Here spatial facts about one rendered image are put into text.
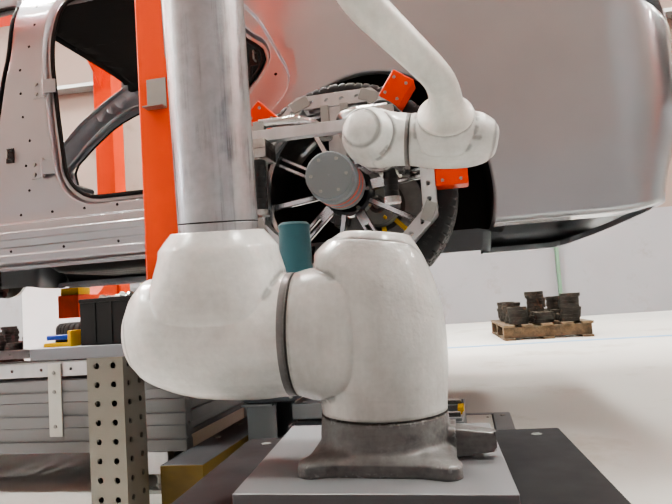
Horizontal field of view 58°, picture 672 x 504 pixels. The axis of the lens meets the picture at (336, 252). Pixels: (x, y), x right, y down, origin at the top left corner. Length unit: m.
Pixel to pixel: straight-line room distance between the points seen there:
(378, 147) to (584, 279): 9.30
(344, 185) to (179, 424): 0.83
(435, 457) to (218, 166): 0.41
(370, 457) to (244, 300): 0.22
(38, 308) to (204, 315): 6.91
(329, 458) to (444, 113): 0.64
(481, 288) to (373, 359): 9.43
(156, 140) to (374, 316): 1.26
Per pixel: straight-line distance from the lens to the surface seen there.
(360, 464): 0.71
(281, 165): 1.93
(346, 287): 0.69
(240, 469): 0.90
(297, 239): 1.64
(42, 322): 7.57
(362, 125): 1.13
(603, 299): 10.42
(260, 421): 1.92
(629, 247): 10.55
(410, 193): 2.23
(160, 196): 1.80
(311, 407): 1.84
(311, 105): 1.84
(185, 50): 0.78
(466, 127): 1.13
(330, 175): 1.62
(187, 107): 0.76
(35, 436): 2.14
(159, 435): 1.91
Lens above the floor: 0.52
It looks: 4 degrees up
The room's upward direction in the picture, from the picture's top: 4 degrees counter-clockwise
